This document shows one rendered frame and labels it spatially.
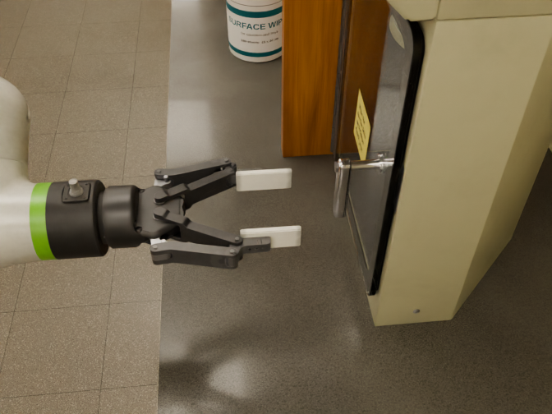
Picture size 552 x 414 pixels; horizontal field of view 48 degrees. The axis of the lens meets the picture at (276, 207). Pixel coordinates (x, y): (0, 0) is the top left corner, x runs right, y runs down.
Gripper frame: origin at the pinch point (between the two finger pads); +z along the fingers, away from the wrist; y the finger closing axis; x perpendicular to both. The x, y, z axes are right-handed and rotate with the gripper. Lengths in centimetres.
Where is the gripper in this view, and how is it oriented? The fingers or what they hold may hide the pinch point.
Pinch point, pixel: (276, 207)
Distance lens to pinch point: 75.9
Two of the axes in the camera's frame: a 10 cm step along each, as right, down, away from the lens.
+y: -1.0, -7.2, 6.8
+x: -0.1, 6.9, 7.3
